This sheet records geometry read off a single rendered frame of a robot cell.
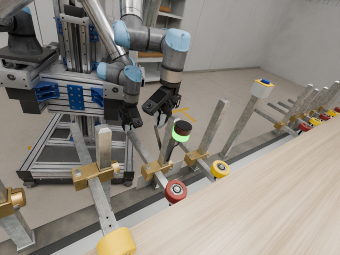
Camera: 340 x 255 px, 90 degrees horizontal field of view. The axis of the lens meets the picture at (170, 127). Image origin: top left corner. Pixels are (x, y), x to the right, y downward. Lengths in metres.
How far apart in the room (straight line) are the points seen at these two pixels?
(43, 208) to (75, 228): 0.93
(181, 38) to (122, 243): 0.55
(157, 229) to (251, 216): 0.34
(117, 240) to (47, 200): 1.31
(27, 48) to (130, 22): 0.73
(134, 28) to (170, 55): 0.15
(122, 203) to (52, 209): 0.93
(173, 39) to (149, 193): 0.65
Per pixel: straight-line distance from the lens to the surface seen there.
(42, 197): 1.77
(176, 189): 0.64
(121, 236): 0.48
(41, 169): 1.64
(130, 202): 0.84
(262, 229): 0.73
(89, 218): 0.81
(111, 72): 0.79
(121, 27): 0.63
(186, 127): 0.57
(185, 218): 0.61
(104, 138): 0.49
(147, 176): 0.73
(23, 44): 1.25
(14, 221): 0.67
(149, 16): 1.03
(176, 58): 0.56
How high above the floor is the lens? 1.43
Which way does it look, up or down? 36 degrees down
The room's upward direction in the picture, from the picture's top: 15 degrees clockwise
